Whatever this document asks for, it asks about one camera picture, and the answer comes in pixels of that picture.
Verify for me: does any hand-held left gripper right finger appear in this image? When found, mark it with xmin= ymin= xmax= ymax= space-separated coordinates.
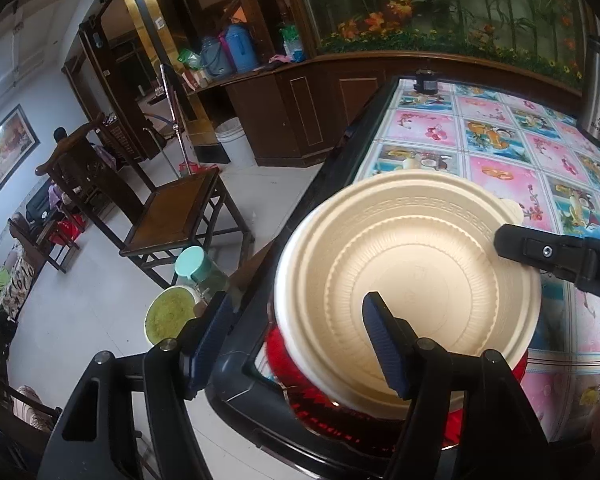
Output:
xmin=362 ymin=291 xmax=556 ymax=480

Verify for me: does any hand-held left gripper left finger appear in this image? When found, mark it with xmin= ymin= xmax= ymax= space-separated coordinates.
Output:
xmin=37 ymin=291 xmax=233 ymax=480

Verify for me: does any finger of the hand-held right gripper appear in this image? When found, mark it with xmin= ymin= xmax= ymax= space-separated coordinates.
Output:
xmin=494 ymin=223 xmax=600 ymax=307

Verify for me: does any beige plastic bowl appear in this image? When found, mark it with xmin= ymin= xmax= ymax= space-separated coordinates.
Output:
xmin=274 ymin=170 xmax=543 ymax=422

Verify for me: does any green round dish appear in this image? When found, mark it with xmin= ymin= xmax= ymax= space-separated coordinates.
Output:
xmin=145 ymin=285 xmax=201 ymax=346

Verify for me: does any bottle with green lid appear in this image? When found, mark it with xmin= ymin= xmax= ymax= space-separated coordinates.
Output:
xmin=174 ymin=246 xmax=231 ymax=306

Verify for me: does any colourful printed tablecloth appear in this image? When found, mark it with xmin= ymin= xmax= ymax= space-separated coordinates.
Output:
xmin=350 ymin=79 xmax=600 ymax=443

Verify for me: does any wooden chair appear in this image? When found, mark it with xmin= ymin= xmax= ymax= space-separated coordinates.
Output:
xmin=0 ymin=350 xmax=63 ymax=480
xmin=35 ymin=112 xmax=253 ymax=288

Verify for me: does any stainless steel thermos kettle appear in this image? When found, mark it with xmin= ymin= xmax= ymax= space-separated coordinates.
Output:
xmin=576 ymin=35 xmax=600 ymax=148

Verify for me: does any red plastic stool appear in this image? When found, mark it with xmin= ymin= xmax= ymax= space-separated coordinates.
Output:
xmin=55 ymin=215 xmax=86 ymax=248

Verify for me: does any white plastic bucket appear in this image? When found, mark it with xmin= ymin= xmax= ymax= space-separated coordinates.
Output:
xmin=215 ymin=117 xmax=257 ymax=167

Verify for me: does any small black jar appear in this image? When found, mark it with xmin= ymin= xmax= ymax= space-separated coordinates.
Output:
xmin=414 ymin=69 xmax=440 ymax=95

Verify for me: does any patterned blanket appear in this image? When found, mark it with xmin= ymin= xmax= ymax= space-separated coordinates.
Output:
xmin=0 ymin=245 xmax=43 ymax=321

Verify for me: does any dark wooden cabinet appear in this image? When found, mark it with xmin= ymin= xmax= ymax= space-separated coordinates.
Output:
xmin=182 ymin=50 xmax=586 ymax=168

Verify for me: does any pale blue thermos jug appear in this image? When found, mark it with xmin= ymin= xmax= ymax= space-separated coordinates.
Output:
xmin=200 ymin=36 xmax=233 ymax=77

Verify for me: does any green plastic bag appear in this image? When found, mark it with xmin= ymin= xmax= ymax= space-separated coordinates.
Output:
xmin=177 ymin=48 xmax=203 ymax=71

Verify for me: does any blue thermos flask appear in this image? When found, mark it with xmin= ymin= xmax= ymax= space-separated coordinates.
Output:
xmin=225 ymin=24 xmax=258 ymax=72

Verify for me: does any green and white bottle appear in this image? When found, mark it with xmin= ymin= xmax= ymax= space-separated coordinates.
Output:
xmin=279 ymin=24 xmax=306 ymax=63

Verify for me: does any metal handled mop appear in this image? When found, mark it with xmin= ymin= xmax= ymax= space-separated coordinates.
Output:
xmin=159 ymin=63 xmax=221 ymax=178

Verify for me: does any framed wall painting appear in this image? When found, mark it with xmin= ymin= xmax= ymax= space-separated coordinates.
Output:
xmin=0 ymin=105 xmax=41 ymax=218

